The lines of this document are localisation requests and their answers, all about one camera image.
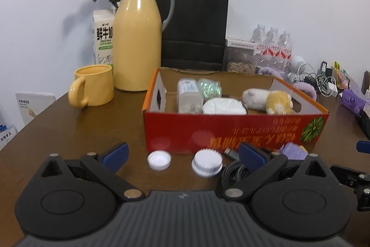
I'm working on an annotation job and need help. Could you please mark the purple cloth pouch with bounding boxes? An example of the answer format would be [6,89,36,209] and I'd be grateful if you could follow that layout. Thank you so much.
[277,142,309,161]

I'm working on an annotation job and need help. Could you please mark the white ridged jar lid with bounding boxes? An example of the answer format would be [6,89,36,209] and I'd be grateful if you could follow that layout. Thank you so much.
[191,149,224,178]

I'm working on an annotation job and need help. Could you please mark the black paper bag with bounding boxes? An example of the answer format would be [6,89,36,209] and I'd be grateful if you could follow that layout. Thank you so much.
[153,0,230,72]

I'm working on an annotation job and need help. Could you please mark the small white desk fan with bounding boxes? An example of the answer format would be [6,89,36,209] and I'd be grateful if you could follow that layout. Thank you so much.
[289,55,308,82]

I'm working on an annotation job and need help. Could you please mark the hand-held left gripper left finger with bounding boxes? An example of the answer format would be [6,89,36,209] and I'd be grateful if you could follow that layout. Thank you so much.
[40,142,145,202]

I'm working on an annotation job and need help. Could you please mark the black power adapter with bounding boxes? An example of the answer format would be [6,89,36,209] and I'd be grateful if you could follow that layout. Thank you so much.
[319,61,333,77]

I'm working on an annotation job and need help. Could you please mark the purple fluffy scrunchie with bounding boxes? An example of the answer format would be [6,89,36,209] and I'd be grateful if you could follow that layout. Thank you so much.
[257,67,285,81]
[292,82,318,100]

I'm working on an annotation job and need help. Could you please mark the white soft pack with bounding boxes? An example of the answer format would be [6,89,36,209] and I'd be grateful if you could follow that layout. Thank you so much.
[202,98,247,115]

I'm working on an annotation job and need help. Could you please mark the clear container with seeds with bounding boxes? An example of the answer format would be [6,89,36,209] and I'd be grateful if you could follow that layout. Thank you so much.
[225,37,258,74]

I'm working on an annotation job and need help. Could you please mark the yellow ceramic mug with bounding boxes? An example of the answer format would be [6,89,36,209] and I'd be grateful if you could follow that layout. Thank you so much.
[68,64,115,109]

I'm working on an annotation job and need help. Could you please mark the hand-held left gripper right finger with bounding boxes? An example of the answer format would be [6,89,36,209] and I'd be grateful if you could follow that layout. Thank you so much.
[221,141,327,203]

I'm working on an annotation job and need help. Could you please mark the colourful snack packet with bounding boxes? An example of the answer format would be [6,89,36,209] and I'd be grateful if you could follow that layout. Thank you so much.
[334,62,350,88]

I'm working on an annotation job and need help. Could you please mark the blue and white packets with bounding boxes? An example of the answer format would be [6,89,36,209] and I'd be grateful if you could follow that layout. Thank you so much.
[0,111,16,150]

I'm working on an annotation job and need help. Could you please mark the tangle of charging cables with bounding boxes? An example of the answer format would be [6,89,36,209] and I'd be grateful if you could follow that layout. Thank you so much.
[301,72,339,97]

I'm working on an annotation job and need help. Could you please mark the iridescent plastic wrap bundle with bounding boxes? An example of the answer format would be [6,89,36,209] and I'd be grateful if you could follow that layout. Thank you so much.
[197,78,222,100]

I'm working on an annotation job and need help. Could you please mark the white milk carton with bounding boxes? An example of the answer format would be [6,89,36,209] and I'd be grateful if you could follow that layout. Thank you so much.
[92,9,116,66]

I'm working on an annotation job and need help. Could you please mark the white printed box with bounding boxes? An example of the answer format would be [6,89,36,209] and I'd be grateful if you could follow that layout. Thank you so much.
[16,91,56,126]

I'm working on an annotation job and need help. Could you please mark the translucent white plastic container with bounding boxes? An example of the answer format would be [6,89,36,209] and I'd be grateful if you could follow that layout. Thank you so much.
[176,78,204,114]

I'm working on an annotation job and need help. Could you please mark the yellow thermos jug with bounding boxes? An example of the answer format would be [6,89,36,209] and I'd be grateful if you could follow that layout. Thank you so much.
[112,0,176,92]

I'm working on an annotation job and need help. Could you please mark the red cardboard box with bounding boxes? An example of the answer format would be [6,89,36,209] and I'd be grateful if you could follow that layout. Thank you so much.
[142,67,330,155]

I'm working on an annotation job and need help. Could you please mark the white and yellow plush toy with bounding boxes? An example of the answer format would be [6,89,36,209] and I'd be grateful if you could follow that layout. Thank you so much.
[241,88,294,115]

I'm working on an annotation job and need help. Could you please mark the small white bottle cap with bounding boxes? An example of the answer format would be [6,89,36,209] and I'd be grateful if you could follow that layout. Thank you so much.
[147,150,172,171]

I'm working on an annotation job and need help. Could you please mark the black braided cable coil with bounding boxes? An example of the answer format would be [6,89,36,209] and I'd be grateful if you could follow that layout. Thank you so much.
[218,162,252,198]

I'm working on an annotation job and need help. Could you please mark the black flat object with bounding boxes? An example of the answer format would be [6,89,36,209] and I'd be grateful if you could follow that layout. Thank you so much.
[354,108,370,139]

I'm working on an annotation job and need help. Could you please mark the white paper bag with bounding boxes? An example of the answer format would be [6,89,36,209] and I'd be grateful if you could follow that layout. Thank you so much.
[361,88,370,109]

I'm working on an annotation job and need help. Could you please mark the purple packet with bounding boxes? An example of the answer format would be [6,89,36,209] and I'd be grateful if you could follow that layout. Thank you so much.
[340,88,366,114]

